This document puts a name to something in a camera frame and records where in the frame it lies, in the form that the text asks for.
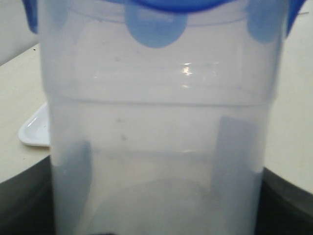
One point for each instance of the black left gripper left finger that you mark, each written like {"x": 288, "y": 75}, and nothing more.
{"x": 26, "y": 206}

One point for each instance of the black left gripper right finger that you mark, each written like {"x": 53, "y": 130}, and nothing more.
{"x": 284, "y": 209}

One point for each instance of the clear plastic tall container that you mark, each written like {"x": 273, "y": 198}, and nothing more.
{"x": 156, "y": 141}

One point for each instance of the blue snap-lock container lid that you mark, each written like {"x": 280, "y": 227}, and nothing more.
{"x": 159, "y": 23}

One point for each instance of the white rectangular plastic tray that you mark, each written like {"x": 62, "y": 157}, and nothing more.
{"x": 35, "y": 131}

